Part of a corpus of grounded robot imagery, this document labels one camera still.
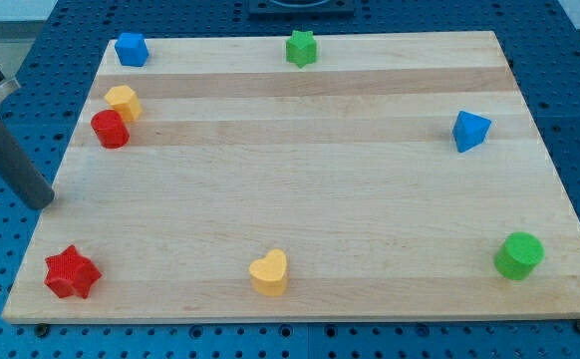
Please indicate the red star block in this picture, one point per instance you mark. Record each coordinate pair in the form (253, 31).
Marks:
(70, 273)

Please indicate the light wooden board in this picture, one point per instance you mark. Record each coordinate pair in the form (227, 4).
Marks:
(348, 165)

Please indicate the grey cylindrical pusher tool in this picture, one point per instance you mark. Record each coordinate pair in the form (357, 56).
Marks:
(19, 173)

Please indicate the blue cube block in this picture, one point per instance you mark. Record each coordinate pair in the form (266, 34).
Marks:
(131, 49)

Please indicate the blue triangle block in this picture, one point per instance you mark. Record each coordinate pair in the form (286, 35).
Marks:
(469, 130)

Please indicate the yellow hexagon block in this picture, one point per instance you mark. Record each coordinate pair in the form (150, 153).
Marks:
(125, 101)

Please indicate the yellow heart block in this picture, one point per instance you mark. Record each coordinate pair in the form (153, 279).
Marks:
(269, 274)

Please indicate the green cylinder block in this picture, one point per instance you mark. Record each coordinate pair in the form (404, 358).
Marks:
(520, 253)

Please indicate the red cylinder block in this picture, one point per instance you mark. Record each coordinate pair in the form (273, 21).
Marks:
(110, 129)

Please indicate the green star block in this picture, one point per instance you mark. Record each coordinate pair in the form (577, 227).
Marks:
(301, 48)

